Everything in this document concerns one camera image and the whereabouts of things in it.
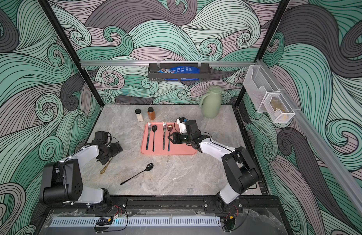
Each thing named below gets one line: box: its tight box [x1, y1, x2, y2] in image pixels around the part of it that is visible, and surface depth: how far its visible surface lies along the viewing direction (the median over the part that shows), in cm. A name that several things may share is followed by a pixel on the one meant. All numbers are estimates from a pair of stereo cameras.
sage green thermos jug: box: [199, 85, 223, 119], surface depth 103 cm
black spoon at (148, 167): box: [120, 162, 155, 186], surface depth 87 cm
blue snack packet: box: [157, 66, 201, 74], surface depth 94 cm
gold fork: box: [99, 156, 114, 175], surface depth 87 cm
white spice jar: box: [135, 108, 144, 122], surface depth 106 cm
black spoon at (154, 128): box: [151, 124, 158, 152], surface depth 106 cm
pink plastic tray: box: [140, 121, 198, 155], surface depth 100 cm
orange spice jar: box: [147, 106, 156, 121], surface depth 108 cm
